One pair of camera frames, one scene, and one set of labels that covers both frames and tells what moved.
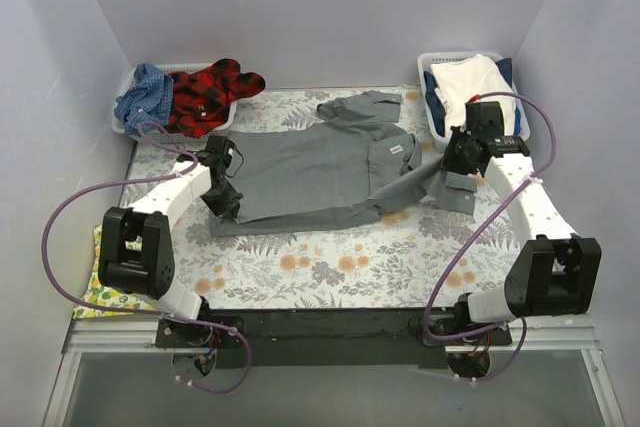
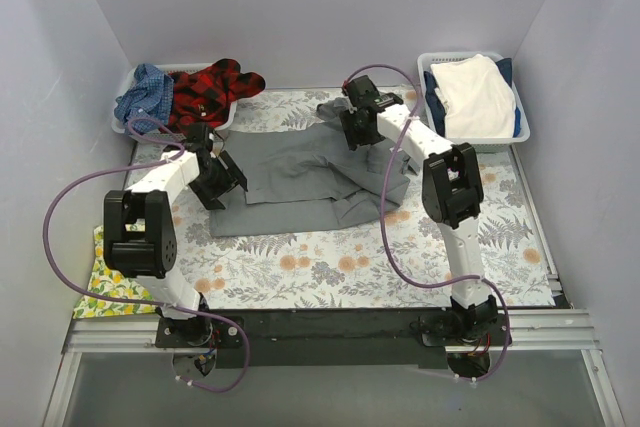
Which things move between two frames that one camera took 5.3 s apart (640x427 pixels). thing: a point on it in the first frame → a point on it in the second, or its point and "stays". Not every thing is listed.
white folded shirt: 458,81 stays
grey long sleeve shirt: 334,176 stays
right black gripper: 451,159 → 353,128
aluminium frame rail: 554,336 stays
